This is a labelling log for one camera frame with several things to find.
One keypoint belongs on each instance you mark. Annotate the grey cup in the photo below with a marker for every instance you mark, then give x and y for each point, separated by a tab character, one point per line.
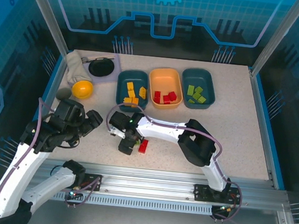
64	93

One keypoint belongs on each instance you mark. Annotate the grey folded cloth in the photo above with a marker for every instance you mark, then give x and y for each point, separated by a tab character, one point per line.
75	65

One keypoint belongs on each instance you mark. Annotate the teal plastic bin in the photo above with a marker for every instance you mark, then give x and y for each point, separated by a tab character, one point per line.
123	77
208	80

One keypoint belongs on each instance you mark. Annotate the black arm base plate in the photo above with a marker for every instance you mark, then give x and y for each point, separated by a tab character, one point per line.
201	192
90	177

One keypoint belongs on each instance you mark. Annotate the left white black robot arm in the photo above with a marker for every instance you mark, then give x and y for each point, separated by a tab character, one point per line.
12	183

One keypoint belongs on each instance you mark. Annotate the yellow bowl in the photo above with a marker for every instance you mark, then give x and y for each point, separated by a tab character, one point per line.
83	88

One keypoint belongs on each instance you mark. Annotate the orange lego brick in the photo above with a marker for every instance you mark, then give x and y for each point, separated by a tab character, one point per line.
127	99
135	100

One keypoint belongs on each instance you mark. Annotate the power connector with LED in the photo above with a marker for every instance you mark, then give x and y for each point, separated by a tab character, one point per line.
226	209
74	194

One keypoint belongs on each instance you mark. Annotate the black bowl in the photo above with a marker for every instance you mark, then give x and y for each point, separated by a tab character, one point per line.
100	67

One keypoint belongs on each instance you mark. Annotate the small red lego brick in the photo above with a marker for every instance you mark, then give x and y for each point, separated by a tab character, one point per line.
166	99

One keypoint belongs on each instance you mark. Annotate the long green lego brick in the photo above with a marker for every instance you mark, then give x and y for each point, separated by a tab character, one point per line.
191	89
137	143

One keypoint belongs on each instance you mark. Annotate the aluminium rail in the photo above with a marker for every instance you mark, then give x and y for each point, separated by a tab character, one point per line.
145	183

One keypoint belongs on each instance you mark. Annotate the aluminium frame post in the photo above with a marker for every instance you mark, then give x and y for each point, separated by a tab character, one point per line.
48	15
277	37

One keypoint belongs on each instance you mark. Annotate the tan plastic bin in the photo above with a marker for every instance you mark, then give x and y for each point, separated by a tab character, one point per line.
166	79

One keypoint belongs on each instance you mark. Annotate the silver metal utensil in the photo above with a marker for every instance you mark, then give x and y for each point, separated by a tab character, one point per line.
85	59

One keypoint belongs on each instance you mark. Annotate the purple mat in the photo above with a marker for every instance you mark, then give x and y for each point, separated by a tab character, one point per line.
118	61

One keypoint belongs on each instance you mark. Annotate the long yellow lego brick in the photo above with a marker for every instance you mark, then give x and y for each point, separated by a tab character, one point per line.
142	92

